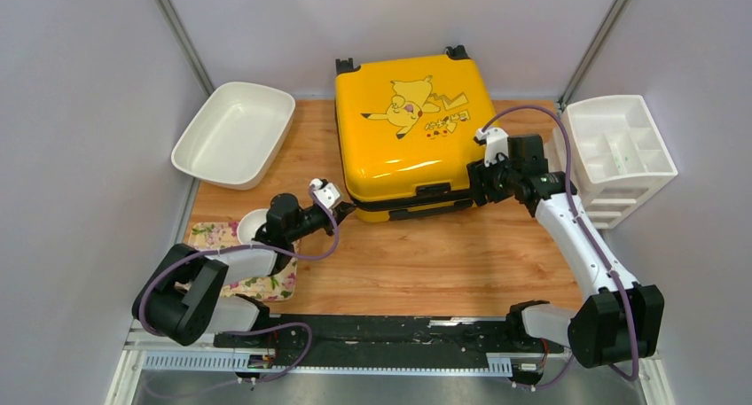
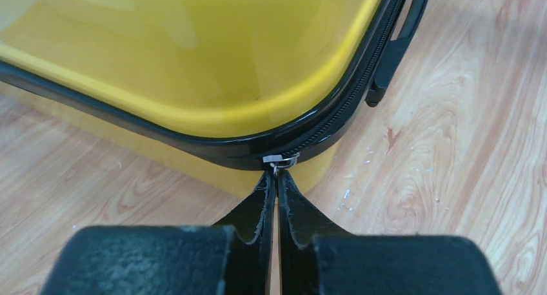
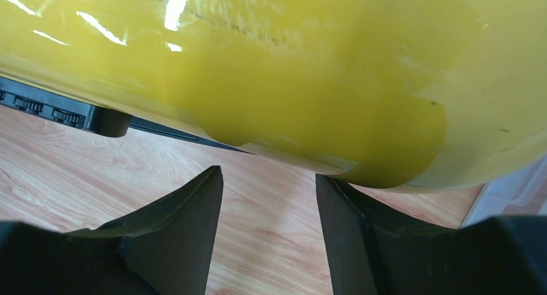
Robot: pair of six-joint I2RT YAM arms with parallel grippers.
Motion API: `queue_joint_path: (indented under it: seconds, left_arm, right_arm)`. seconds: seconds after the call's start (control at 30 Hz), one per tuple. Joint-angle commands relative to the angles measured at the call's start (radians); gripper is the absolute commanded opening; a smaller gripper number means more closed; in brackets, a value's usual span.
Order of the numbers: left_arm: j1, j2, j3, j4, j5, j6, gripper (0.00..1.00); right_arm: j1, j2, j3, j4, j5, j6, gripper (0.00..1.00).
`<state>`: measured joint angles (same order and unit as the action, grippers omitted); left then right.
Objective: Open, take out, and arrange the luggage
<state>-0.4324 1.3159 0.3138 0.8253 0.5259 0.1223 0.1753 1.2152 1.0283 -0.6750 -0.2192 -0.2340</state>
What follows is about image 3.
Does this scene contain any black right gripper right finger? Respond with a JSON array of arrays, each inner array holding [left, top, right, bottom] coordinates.
[[315, 175, 462, 294]]

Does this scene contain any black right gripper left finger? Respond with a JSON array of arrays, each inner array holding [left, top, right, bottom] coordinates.
[[72, 166, 223, 294]]

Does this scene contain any yellow cartoon hard-shell suitcase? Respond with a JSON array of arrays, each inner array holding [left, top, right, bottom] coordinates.
[[1, 0, 546, 190]]

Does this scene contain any white drawer organizer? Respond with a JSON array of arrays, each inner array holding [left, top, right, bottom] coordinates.
[[461, 158, 546, 228]]

